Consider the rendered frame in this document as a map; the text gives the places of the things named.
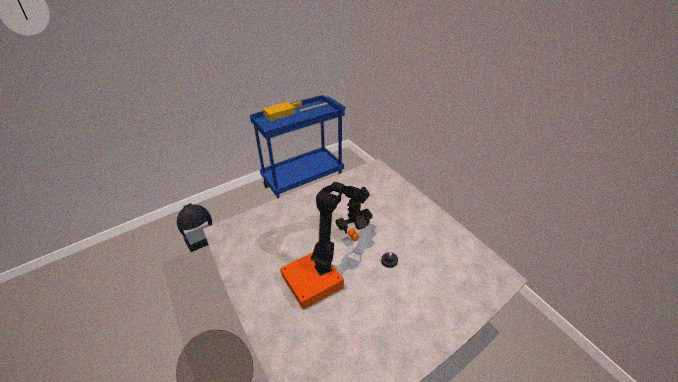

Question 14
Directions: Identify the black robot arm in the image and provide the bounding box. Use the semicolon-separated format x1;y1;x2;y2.
311;182;370;275

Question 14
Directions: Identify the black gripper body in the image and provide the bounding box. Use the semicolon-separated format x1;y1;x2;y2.
335;208;373;231

